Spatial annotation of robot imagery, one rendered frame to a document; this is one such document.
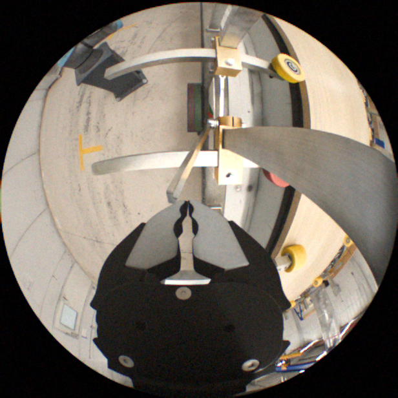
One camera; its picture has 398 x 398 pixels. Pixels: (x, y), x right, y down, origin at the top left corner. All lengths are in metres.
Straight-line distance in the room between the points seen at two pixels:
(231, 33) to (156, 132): 1.01
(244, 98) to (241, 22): 0.38
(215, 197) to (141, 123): 0.92
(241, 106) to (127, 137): 0.96
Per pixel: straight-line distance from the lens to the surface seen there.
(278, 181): 0.28
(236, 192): 0.57
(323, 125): 0.38
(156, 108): 1.18
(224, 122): 0.26
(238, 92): 0.56
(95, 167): 0.34
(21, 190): 2.63
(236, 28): 0.29
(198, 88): 0.44
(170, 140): 1.13
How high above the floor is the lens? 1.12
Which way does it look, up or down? 62 degrees down
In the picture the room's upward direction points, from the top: 173 degrees clockwise
